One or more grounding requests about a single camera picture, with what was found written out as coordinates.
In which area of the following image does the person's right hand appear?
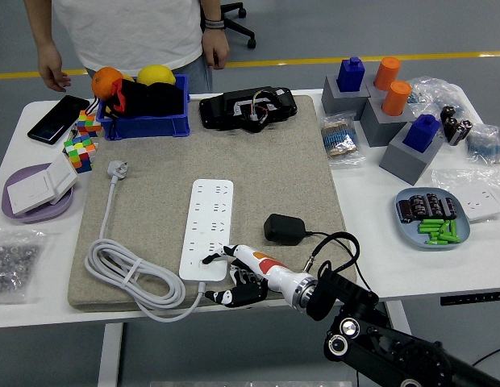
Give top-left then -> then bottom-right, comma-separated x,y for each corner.
36,42 -> 73,93

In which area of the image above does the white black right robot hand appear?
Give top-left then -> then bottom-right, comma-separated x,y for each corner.
200,243 -> 311,310

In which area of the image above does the person's left hand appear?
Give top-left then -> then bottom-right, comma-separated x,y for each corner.
201,27 -> 231,70

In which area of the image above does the black plug with cord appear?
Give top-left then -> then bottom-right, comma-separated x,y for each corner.
263,213 -> 360,387

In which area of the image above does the white power strip with cable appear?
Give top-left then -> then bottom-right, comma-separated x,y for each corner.
84,160 -> 235,323

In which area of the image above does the black office chair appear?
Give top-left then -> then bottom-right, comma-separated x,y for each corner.
219,2 -> 258,50

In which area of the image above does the black smartphone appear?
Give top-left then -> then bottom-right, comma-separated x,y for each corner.
27,94 -> 92,145

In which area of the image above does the orange fruit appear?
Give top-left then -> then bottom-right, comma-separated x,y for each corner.
91,66 -> 125,101

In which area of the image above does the yellow lemon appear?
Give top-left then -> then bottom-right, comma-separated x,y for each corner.
136,64 -> 177,86

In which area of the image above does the colourful puzzle cube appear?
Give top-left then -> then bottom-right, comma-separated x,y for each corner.
77,109 -> 102,138
63,134 -> 97,174

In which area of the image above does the blue plastic bin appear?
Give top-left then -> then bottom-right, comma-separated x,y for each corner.
97,73 -> 192,141

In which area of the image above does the grey-brown mat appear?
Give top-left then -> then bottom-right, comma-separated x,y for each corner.
67,94 -> 358,312

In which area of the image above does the white table leg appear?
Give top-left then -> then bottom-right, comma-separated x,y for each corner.
97,322 -> 124,387
383,300 -> 415,338

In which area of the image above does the grey block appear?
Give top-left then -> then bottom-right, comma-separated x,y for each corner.
359,96 -> 417,148
379,120 -> 445,187
321,75 -> 372,121
365,74 -> 396,100

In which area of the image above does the blue square peg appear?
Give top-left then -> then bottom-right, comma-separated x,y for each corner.
402,114 -> 442,154
336,56 -> 366,93

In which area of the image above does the dark brown capacitor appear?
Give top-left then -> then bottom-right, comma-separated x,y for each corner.
425,193 -> 444,218
410,195 -> 427,221
441,197 -> 459,221
398,200 -> 415,223

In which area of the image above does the blue-grey plate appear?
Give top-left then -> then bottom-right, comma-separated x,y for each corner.
395,186 -> 472,252

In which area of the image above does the purple plate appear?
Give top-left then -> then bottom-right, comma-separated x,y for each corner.
2,163 -> 76,224

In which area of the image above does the orange cylinder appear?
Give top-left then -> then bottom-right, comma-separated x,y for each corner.
373,56 -> 402,92
381,80 -> 414,117

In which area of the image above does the clear plastic bag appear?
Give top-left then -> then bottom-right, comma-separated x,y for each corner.
430,165 -> 500,225

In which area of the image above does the black table control panel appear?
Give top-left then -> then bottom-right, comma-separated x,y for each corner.
440,290 -> 500,306

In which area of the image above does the clear bag of metal nuts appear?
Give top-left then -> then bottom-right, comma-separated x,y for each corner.
0,227 -> 48,304

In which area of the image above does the clear bag of components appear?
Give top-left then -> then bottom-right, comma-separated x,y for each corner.
406,76 -> 475,122

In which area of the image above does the clear bag of blue resistors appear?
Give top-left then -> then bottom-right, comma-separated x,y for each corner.
465,123 -> 500,166

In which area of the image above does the black electronic device with wires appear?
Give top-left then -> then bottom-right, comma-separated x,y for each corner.
199,85 -> 298,133

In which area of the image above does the black red drawstring pouch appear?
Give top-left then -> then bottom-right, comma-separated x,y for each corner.
88,77 -> 185,138

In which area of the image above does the white wall switch panel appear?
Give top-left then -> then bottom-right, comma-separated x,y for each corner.
46,152 -> 80,205
6,169 -> 57,215

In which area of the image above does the thin black floor cable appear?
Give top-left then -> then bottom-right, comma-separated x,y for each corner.
471,342 -> 500,366

